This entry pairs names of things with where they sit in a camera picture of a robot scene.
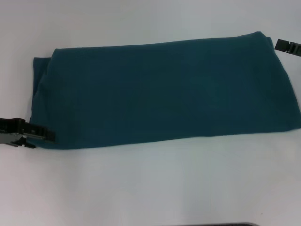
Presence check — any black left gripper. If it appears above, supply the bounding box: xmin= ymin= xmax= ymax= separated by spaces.
xmin=0 ymin=117 xmax=56 ymax=149

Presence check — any teal t-shirt with FREE print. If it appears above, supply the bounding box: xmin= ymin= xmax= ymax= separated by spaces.
xmin=28 ymin=30 xmax=301 ymax=151

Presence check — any black flat panel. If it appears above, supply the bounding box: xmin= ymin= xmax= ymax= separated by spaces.
xmin=175 ymin=222 xmax=259 ymax=226

